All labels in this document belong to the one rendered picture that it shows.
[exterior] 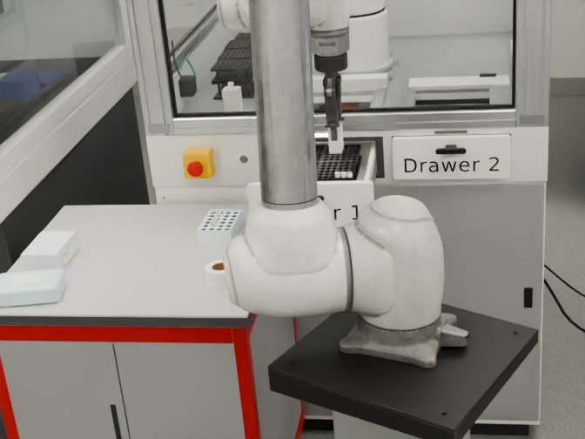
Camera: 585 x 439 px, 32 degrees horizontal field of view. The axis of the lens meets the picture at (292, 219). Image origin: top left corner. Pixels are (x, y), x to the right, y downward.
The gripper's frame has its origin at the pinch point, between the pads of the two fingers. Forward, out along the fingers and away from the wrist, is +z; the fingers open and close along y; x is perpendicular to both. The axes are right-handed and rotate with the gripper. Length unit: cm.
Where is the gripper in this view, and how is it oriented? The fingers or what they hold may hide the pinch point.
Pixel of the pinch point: (335, 137)
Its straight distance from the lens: 236.1
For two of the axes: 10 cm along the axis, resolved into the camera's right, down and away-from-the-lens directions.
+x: 9.8, 0.0, -1.7
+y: -1.6, 4.1, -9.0
